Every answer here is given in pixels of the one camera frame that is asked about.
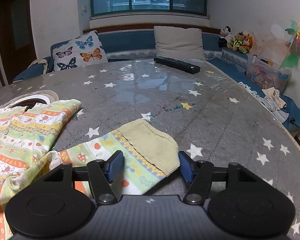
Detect panda plush toy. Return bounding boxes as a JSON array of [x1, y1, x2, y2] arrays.
[[218, 25, 231, 48]]

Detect beige cushion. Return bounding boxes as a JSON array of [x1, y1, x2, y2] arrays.
[[154, 26, 205, 60]]

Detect patterned green children's garment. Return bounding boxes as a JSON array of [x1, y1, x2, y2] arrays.
[[0, 99, 180, 239]]

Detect colourful paper pinwheel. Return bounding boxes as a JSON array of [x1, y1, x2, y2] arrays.
[[280, 20, 300, 68]]

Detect yellow plush toy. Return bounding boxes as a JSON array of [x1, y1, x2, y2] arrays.
[[227, 32, 246, 51]]

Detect clear plastic toy box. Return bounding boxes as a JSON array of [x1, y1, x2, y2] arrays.
[[246, 55, 292, 94]]

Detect black long remote bar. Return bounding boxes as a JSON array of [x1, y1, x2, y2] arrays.
[[154, 56, 200, 74]]

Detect round table induction cooker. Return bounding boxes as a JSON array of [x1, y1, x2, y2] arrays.
[[0, 90, 59, 109]]

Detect folded cloths on bench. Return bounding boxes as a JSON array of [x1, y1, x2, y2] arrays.
[[259, 87, 289, 123]]

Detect dark wooden door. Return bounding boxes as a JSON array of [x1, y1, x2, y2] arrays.
[[0, 0, 36, 83]]

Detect butterfly print pillow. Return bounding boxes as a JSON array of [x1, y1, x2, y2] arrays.
[[51, 31, 108, 72]]

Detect blue bench sofa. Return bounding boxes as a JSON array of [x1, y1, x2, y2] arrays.
[[12, 28, 300, 133]]

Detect striped blanket on sofa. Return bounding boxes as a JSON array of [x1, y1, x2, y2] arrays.
[[27, 59, 49, 76]]

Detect orange plush toy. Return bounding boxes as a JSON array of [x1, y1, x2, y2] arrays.
[[243, 34, 253, 53]]

